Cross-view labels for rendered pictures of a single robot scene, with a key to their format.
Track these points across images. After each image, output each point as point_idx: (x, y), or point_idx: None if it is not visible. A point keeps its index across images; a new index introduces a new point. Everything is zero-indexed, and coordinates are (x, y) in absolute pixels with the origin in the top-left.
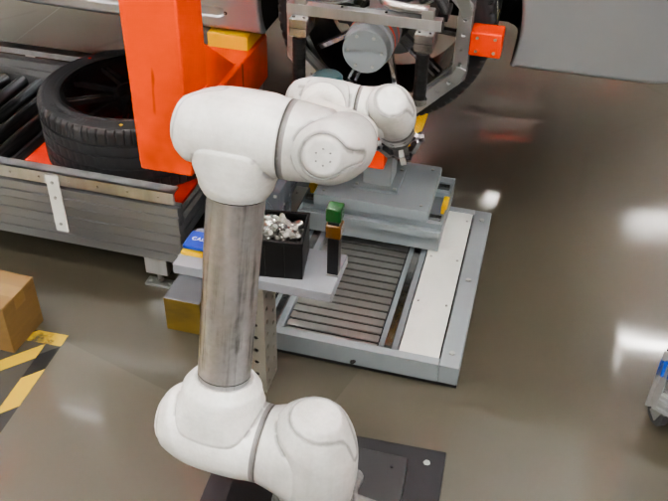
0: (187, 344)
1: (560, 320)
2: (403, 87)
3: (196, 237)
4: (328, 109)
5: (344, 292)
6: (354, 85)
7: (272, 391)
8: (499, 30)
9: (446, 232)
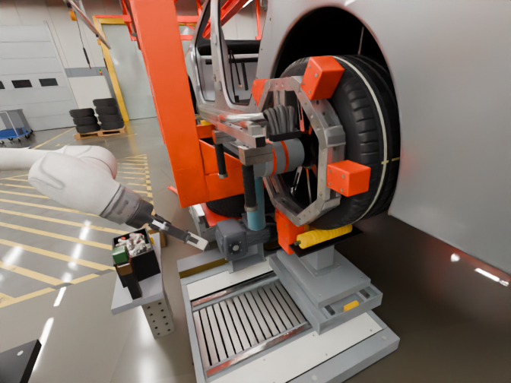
0: (174, 287)
1: None
2: (49, 157)
3: None
4: None
5: (242, 316)
6: (85, 155)
7: (157, 341)
8: (356, 169)
9: (346, 327)
